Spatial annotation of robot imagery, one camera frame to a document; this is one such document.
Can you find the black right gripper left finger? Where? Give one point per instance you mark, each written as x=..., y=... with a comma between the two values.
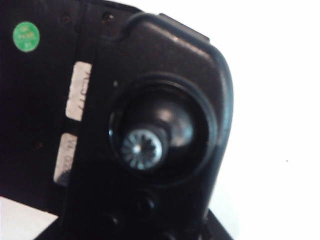
x=56, y=231

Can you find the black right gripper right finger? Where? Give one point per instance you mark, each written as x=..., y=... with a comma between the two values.
x=217, y=231

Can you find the black remote control with joysticks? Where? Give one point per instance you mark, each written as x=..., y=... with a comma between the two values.
x=150, y=62

